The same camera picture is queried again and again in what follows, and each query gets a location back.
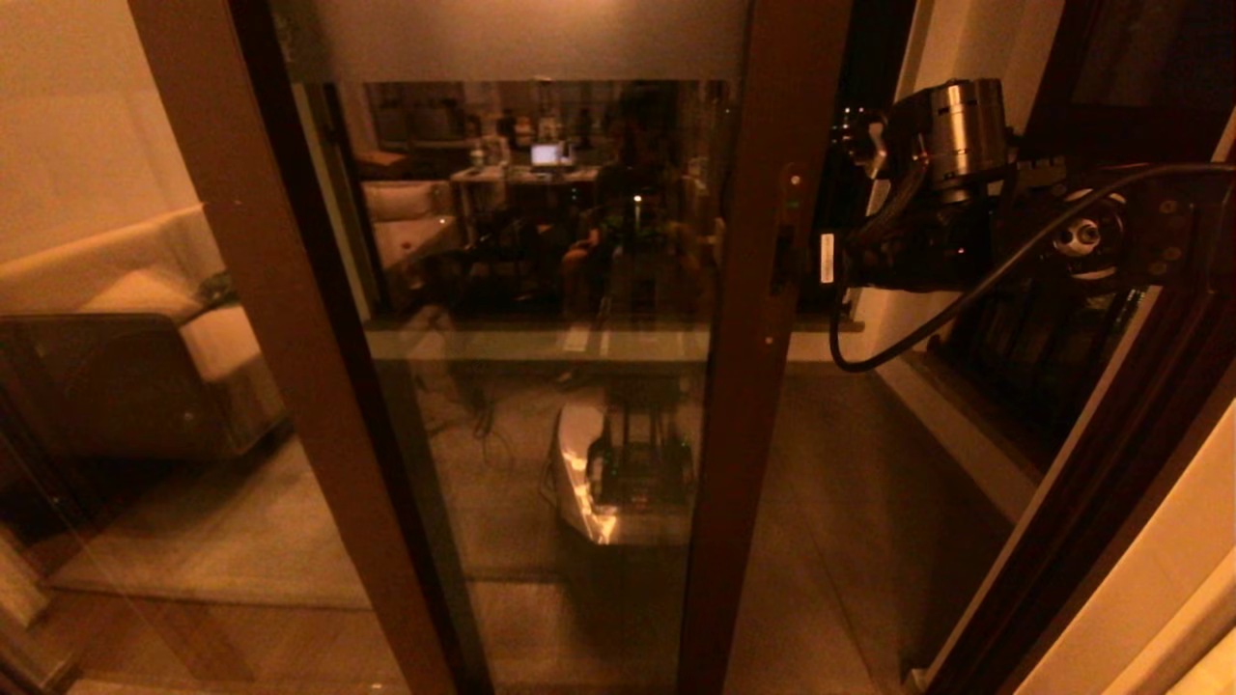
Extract black metal window grille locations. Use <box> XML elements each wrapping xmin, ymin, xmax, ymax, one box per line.
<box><xmin>924</xmin><ymin>285</ymin><xmax>1169</xmax><ymax>455</ymax></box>

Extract dark framed window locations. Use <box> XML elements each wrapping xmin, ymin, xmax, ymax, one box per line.
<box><xmin>1004</xmin><ymin>0</ymin><xmax>1236</xmax><ymax>474</ymax></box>

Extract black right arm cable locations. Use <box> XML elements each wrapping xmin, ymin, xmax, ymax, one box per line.
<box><xmin>829</xmin><ymin>162</ymin><xmax>1236</xmax><ymax>374</ymax></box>

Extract stone window sill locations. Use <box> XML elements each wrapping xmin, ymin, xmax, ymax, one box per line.
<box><xmin>874</xmin><ymin>349</ymin><xmax>1044</xmax><ymax>484</ymax></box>

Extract brown framed sliding glass door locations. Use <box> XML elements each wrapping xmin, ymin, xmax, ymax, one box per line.
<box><xmin>232</xmin><ymin>0</ymin><xmax>856</xmax><ymax>695</ymax></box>

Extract brown framed fixed glass door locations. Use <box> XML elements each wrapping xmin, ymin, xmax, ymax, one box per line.
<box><xmin>0</xmin><ymin>0</ymin><xmax>455</xmax><ymax>695</ymax></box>

